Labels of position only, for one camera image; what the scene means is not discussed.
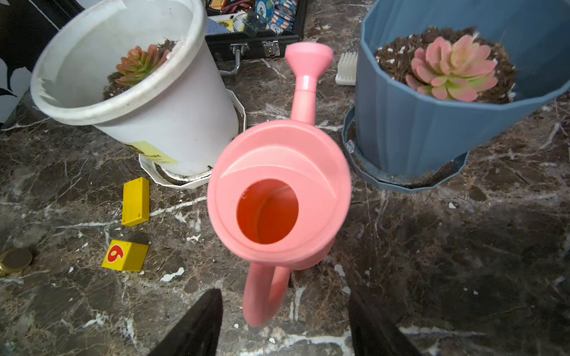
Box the red-green succulent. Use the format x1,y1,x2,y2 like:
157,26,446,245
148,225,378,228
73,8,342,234
116,44,170,87

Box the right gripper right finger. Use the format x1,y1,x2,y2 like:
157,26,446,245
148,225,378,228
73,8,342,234
348,289,422,355

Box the pink succulent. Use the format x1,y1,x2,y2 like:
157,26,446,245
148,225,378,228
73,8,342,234
405,35,498,102

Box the white brush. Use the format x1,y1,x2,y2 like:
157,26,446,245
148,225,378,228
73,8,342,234
335,52,358,86

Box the white pot saucer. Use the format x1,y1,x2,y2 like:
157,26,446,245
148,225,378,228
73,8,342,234
139,88,247,191

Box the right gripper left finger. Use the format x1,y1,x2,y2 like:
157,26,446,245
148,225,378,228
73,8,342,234
149,289,224,355

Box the gold bottle cap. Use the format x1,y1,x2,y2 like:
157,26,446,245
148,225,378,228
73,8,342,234
0,248,34,275

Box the black poker chip case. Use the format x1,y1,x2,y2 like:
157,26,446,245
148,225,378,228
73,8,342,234
204,1,308,62

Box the yellow number cube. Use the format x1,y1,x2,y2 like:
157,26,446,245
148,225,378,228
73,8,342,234
102,240,149,272

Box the blue flower pot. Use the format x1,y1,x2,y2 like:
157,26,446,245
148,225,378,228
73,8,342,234
355,1,569,176

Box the yellow rectangular block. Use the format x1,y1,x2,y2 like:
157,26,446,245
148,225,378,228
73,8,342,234
121,177,150,227

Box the pink watering can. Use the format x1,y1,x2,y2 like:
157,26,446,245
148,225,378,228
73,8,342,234
207,42,351,327

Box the blue pot saucer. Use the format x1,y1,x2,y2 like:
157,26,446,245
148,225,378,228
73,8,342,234
341,106,469,194

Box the white flower pot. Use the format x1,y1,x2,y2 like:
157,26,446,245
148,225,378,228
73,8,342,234
31,1,239,176

